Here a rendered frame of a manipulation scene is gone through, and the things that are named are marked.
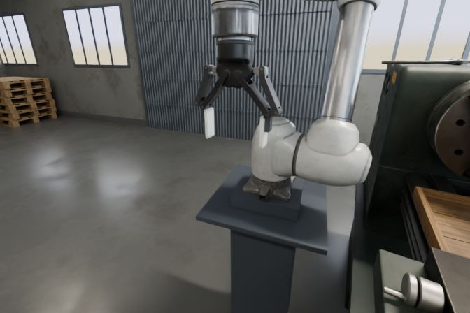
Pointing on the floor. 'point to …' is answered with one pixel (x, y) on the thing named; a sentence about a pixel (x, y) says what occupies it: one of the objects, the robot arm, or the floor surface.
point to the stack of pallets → (25, 100)
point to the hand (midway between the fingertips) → (235, 136)
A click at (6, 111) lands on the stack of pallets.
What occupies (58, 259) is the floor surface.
